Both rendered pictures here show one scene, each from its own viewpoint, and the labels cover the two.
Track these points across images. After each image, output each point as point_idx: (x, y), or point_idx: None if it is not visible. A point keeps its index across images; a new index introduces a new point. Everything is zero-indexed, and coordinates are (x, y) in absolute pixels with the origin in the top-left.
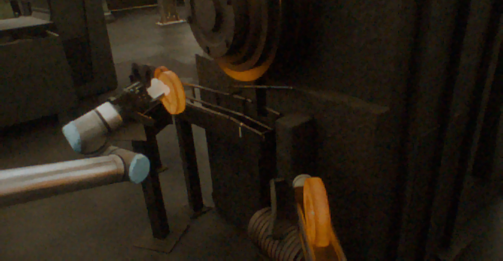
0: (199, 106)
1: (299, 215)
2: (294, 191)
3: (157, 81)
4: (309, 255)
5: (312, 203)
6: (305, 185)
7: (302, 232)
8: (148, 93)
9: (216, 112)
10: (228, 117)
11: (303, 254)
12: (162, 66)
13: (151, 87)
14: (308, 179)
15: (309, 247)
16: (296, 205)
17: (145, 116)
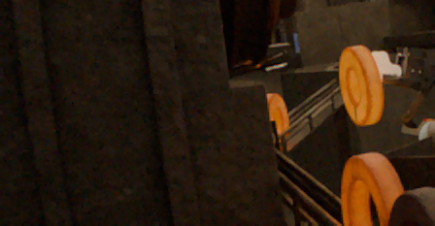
0: (309, 175)
1: (284, 132)
2: (276, 124)
3: (376, 51)
4: (300, 119)
5: (282, 100)
6: (270, 111)
7: (292, 126)
8: (395, 64)
9: (286, 157)
10: (275, 148)
11: (296, 145)
12: (365, 155)
13: (389, 64)
14: (270, 96)
15: (297, 120)
16: (279, 137)
17: (413, 105)
